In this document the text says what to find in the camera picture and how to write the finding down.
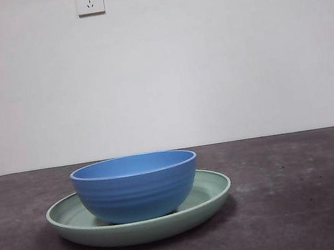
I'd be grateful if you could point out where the white wall socket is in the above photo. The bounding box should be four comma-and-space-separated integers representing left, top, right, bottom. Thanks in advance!
75, 0, 107, 19

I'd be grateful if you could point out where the green round plate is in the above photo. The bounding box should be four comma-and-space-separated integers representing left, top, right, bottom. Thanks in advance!
42, 164, 239, 250

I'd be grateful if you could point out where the blue ribbed bowl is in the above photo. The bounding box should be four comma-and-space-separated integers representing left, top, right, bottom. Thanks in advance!
67, 145, 206, 231

